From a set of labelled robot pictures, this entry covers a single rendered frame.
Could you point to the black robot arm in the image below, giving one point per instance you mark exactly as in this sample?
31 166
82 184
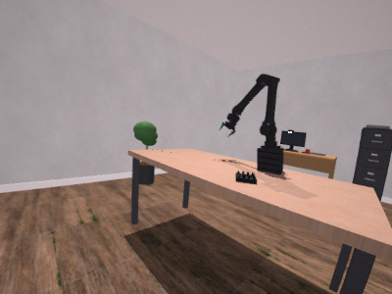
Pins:
267 126

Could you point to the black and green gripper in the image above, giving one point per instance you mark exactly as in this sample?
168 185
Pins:
230 124

